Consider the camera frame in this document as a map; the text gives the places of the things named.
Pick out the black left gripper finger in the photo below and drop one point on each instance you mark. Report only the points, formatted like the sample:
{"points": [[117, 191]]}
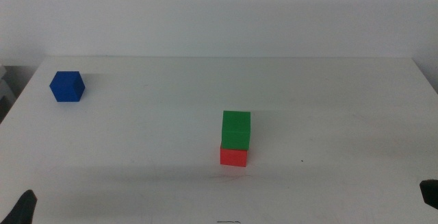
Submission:
{"points": [[22, 212]]}

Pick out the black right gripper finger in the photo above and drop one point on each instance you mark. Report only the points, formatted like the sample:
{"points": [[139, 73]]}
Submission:
{"points": [[430, 191]]}

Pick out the blue cube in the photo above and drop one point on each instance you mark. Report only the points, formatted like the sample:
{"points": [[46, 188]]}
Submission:
{"points": [[67, 87]]}

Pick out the red cube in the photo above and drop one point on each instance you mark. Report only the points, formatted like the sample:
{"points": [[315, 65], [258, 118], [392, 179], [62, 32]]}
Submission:
{"points": [[233, 158]]}

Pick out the green cube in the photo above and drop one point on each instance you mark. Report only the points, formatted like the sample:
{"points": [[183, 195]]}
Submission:
{"points": [[236, 129]]}

